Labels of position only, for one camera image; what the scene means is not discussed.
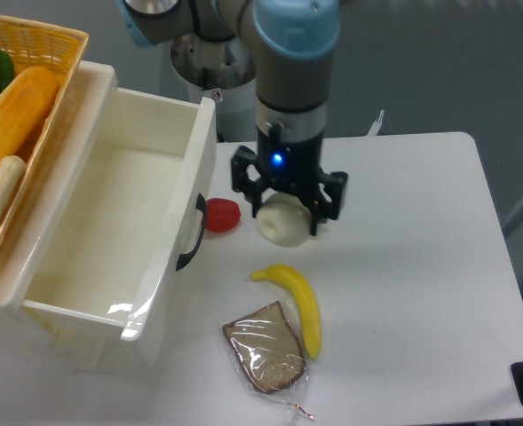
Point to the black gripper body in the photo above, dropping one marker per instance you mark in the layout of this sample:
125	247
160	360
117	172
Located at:
289	167

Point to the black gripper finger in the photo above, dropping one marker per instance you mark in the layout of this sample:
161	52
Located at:
241	182
325	198

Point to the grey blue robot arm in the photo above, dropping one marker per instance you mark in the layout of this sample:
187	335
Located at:
292	46

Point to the open white upper drawer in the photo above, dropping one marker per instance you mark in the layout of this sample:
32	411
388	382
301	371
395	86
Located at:
133	222

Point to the white drawer cabinet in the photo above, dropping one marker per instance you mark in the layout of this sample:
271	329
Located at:
25	330

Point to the red bell pepper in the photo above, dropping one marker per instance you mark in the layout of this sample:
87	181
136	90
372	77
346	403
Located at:
223	215

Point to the yellow banana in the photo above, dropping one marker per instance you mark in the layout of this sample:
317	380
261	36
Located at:
290	279

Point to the wrapped brown bread slice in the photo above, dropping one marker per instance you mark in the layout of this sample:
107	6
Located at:
270	359

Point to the orange baguette loaf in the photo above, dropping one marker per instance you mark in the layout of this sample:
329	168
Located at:
24	103

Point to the yellow woven basket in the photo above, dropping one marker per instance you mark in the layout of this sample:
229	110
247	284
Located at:
45	58

